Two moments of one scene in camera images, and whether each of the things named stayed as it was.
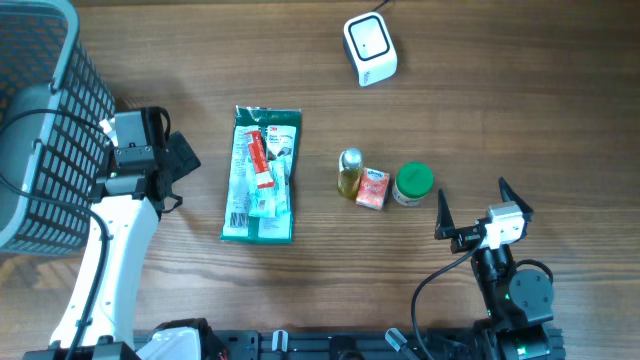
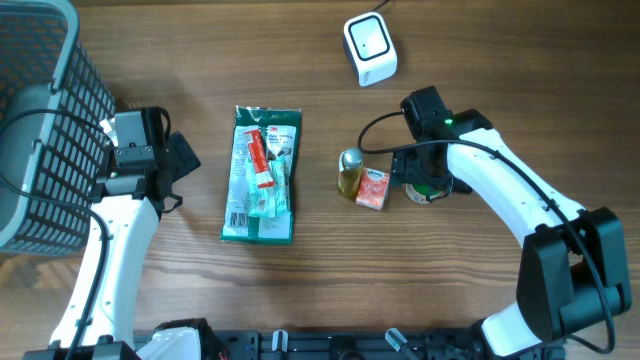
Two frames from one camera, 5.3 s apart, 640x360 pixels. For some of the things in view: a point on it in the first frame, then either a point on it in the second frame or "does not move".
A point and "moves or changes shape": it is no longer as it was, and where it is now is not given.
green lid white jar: (413, 182) moves or changes shape
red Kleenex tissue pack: (373, 188) does not move
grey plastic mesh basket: (44, 64) does not move
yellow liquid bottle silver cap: (350, 167) does not move
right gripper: (464, 236) to (404, 170)
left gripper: (179, 155) does not move
